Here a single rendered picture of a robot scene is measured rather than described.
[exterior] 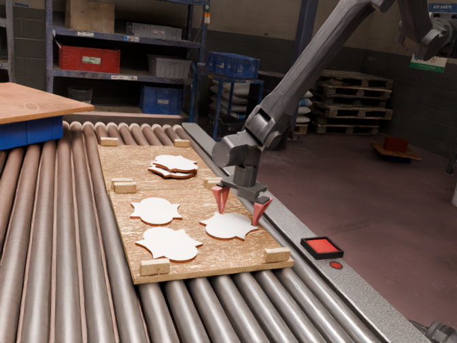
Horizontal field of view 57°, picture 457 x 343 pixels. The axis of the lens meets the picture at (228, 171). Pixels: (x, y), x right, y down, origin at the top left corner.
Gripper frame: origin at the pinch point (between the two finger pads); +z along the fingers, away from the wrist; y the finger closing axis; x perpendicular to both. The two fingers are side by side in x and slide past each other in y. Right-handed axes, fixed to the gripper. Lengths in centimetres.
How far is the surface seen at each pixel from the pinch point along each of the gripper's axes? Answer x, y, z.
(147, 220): -16.2, -15.8, 1.5
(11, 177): -18, -63, 4
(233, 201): 10.7, -6.9, 1.2
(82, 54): 266, -344, 1
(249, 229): -2.5, 4.7, 0.9
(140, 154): 22, -50, 1
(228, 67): 305, -176, -12
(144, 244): -25.0, -9.2, 1.8
